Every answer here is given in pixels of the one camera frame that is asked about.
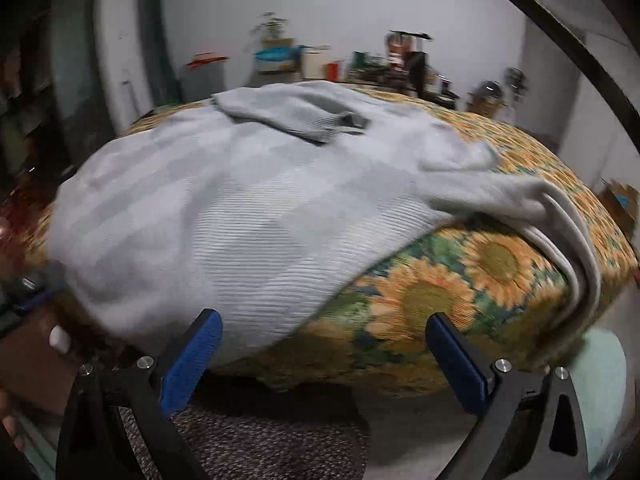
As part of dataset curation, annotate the dark green curtain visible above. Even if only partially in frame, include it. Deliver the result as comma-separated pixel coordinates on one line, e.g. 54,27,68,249
140,0,182,107

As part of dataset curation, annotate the person's speckled knit garment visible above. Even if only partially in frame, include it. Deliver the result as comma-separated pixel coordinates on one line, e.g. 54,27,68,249
120,400,372,480

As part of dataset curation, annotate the grey knit sweater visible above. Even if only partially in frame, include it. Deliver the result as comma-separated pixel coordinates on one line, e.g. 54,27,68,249
45,81,602,367

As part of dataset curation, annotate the sunflower print blanket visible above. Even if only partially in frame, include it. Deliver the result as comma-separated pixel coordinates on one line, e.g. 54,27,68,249
25,85,640,399

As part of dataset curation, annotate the black standing fan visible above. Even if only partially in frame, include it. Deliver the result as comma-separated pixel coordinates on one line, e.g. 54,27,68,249
505,67,529,97

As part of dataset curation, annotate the red white tote bag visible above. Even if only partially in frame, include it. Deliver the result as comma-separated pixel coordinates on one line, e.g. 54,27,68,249
385,32,416,69

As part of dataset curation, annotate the potted plant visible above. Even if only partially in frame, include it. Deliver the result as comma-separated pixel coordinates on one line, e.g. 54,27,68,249
250,11,290,41

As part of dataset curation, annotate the thick black cable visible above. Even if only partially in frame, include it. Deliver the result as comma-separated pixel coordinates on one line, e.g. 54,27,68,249
457,0,640,152

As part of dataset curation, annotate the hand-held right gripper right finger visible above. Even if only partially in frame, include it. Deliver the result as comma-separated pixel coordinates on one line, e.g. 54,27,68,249
425,312,591,480

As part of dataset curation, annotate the grey cabinet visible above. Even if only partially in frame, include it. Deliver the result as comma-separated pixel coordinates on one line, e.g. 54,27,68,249
182,62,226,104

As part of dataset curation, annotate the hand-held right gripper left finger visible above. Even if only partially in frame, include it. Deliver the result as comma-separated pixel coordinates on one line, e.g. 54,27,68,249
56,308,224,480

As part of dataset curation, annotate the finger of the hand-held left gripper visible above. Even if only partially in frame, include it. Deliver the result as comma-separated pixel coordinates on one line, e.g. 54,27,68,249
15,262,69,314

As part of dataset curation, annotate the red cloth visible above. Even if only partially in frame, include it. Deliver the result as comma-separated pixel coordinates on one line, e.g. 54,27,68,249
186,52,230,69

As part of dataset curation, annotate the white storage container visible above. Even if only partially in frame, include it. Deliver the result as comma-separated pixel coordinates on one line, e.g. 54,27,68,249
301,46,331,80

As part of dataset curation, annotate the open cardboard box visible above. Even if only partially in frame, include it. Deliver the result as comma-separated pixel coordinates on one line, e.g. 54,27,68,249
600,180,639,237

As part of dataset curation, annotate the cluttered table with items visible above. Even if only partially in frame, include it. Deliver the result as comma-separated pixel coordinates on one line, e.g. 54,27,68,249
387,30,434,97

